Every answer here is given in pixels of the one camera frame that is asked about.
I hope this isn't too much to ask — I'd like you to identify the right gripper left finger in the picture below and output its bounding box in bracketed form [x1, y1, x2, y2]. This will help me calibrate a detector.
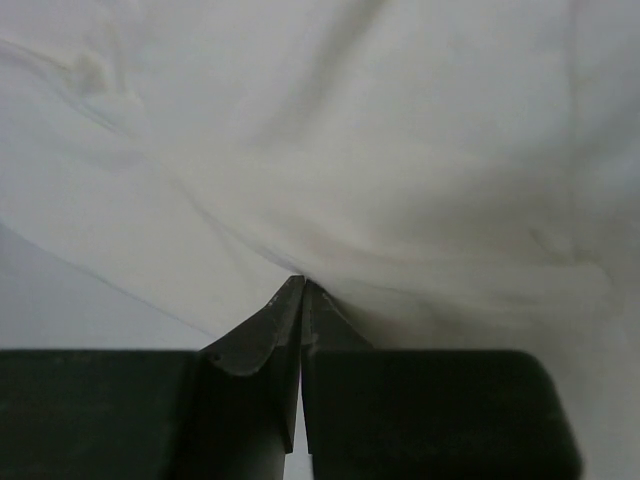
[200, 276, 304, 376]

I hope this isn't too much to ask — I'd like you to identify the white t-shirt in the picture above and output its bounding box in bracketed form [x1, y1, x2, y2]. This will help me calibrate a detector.
[0, 0, 640, 396]

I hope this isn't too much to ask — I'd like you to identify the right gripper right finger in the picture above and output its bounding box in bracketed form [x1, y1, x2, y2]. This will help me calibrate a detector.
[302, 281, 373, 351]

